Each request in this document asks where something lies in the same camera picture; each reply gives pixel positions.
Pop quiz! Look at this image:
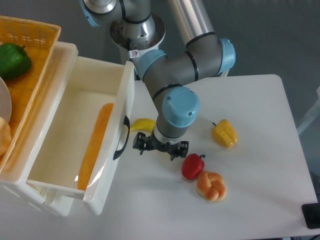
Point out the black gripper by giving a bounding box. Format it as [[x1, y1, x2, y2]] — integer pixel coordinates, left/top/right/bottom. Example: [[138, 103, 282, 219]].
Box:
[[132, 132, 189, 161]]

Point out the white drawer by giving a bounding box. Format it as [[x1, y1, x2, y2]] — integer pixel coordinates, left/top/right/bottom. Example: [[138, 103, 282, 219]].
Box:
[[27, 57, 135, 216]]

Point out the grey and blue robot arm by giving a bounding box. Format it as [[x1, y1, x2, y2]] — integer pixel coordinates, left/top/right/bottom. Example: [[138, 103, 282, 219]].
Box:
[[80, 0, 236, 159]]

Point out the orange baguette in drawer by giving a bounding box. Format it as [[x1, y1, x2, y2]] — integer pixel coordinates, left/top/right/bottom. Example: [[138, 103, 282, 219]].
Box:
[[77, 103, 114, 191]]

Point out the white drawer cabinet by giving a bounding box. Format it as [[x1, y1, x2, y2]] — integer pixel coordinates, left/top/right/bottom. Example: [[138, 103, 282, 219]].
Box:
[[0, 41, 78, 216]]

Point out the yellow banana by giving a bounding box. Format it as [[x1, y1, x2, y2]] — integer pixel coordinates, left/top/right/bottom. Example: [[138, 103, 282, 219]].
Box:
[[126, 117, 171, 158]]

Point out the red bell pepper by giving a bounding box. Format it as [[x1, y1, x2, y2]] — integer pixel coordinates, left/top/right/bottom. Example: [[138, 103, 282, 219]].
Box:
[[181, 153, 206, 180]]

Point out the knotted bread roll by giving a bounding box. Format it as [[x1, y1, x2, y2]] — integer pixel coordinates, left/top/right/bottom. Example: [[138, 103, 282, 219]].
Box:
[[196, 171, 227, 203]]

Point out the yellow bell pepper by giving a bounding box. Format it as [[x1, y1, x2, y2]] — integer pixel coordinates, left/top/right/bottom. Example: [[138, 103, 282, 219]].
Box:
[[211, 119, 239, 148]]

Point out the bread roll in basket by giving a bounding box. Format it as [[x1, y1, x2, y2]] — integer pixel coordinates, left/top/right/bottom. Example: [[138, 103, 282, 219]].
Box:
[[0, 117, 12, 156]]

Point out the white plate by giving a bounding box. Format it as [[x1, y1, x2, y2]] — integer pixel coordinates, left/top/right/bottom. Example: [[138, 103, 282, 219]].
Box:
[[0, 78, 12, 122]]

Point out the yellow woven basket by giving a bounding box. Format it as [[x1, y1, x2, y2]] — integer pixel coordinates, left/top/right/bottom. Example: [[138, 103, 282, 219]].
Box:
[[0, 15, 61, 166]]

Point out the black device at edge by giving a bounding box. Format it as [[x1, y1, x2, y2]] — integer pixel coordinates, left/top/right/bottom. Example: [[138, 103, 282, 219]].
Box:
[[301, 203, 320, 229]]

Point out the green bell pepper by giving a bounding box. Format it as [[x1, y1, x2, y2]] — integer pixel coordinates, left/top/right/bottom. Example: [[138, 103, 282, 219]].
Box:
[[0, 42, 32, 81]]

